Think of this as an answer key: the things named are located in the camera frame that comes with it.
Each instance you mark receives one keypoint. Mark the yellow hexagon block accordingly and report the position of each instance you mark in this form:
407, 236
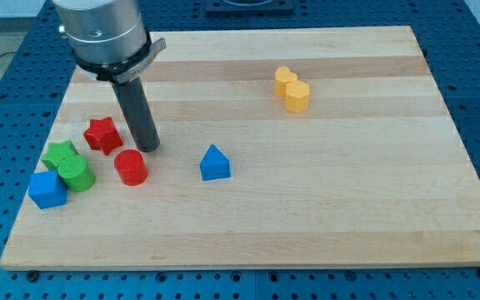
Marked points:
297, 96

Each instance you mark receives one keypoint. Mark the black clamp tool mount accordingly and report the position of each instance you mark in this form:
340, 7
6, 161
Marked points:
126, 70

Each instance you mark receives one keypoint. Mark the red star block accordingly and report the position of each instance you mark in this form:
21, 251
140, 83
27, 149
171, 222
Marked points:
102, 135

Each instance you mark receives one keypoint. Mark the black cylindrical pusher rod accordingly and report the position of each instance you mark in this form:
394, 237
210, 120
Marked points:
134, 104

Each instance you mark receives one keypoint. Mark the blue triangle block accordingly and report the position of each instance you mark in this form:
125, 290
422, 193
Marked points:
214, 165

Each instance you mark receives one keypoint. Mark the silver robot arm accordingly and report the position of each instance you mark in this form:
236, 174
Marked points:
110, 42

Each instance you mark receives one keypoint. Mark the blue cube block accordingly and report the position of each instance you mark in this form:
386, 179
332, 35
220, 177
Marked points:
47, 189

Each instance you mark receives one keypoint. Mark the green cylinder block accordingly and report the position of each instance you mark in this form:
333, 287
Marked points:
76, 173

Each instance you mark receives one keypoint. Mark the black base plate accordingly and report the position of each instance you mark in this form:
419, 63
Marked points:
249, 6

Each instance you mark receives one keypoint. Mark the red cylinder block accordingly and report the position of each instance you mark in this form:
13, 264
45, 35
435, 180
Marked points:
131, 167

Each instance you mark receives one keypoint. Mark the yellow heart block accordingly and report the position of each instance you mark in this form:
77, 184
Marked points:
282, 77

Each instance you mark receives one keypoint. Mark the wooden board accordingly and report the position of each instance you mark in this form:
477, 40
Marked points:
372, 175

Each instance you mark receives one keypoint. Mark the green star block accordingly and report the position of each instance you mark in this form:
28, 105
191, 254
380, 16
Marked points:
57, 152

